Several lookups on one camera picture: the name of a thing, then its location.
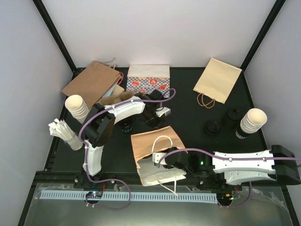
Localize blue checkered paper bag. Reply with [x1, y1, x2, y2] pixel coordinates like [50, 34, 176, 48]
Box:
[126, 65, 170, 98]

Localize right stack paper cups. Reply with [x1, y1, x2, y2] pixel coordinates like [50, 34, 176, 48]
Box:
[235, 108, 268, 139]

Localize left black frame post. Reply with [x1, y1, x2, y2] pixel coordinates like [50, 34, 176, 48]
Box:
[33, 0, 77, 73]

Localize light blue cable duct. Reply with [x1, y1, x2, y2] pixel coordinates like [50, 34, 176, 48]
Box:
[40, 190, 217, 204]

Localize brown kraft paper bag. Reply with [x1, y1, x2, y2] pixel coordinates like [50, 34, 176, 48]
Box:
[62, 61, 120, 108]

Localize base circuit board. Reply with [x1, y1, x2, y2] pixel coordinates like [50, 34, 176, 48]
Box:
[216, 193, 241, 201]
[86, 191, 103, 199]

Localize right base circuit board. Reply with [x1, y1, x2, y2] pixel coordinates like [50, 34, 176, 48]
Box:
[216, 193, 241, 201]

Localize stack paper cups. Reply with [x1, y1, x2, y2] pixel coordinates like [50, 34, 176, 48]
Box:
[64, 95, 89, 124]
[235, 108, 268, 139]

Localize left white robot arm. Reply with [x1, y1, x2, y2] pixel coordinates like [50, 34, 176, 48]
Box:
[79, 90, 164, 188]

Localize white wrapped straws bundle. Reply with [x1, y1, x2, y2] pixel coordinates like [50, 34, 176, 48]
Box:
[48, 119, 83, 151]

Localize black coffee cup open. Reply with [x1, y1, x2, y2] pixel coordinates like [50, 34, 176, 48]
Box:
[118, 117, 133, 133]

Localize pink white paper bag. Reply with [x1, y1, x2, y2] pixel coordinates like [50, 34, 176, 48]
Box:
[102, 72, 125, 97]

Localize black lidded cup right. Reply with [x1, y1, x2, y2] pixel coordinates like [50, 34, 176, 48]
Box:
[222, 108, 242, 129]

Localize right black frame post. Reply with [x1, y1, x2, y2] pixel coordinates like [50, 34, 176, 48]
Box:
[240, 0, 286, 70]

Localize black frame post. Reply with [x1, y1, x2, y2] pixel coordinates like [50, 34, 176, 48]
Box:
[33, 0, 77, 73]
[240, 0, 286, 70]

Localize left stack paper cups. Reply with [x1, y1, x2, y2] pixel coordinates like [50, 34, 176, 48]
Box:
[64, 95, 89, 124]

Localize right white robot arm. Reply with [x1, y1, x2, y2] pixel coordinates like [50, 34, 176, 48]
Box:
[158, 145, 301, 190]

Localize black cup lid stack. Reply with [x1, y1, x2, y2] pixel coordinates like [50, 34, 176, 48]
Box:
[204, 120, 221, 136]

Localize left base circuit board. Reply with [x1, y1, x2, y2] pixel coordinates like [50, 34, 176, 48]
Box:
[86, 191, 103, 199]

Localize tan paper bag brown handles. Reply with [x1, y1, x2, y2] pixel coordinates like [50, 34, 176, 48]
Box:
[193, 58, 242, 109]

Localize orange paper bag white handles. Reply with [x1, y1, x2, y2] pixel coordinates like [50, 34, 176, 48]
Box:
[131, 126, 186, 196]

